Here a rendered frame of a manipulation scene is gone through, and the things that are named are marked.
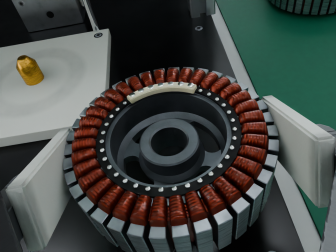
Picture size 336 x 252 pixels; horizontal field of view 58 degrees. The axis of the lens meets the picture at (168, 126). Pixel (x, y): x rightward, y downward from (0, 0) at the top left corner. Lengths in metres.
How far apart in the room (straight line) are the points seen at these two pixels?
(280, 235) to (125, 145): 0.11
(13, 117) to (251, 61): 0.25
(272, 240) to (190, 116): 0.09
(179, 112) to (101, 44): 0.18
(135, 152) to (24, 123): 0.14
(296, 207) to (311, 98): 0.12
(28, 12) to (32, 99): 0.15
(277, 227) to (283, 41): 0.23
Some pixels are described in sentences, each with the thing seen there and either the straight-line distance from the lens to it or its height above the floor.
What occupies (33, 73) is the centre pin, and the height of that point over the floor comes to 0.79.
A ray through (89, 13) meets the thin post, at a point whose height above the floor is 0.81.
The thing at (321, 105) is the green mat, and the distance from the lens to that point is 0.31.
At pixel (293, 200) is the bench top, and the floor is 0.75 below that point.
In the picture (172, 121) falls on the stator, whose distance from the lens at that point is 0.17.
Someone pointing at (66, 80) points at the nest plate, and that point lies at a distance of 0.32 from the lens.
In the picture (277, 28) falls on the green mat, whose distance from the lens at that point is 0.41.
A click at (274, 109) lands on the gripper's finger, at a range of 0.16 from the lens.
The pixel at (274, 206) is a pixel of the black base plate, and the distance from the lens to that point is 0.22.
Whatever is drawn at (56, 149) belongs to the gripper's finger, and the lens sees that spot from 0.16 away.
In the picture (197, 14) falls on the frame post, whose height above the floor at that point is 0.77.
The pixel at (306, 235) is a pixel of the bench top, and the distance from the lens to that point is 0.24.
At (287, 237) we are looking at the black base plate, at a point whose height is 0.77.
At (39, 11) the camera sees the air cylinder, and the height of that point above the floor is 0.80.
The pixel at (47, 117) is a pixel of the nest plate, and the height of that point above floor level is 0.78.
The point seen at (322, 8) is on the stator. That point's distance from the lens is 0.43.
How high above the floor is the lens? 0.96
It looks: 48 degrees down
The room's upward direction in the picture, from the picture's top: 11 degrees counter-clockwise
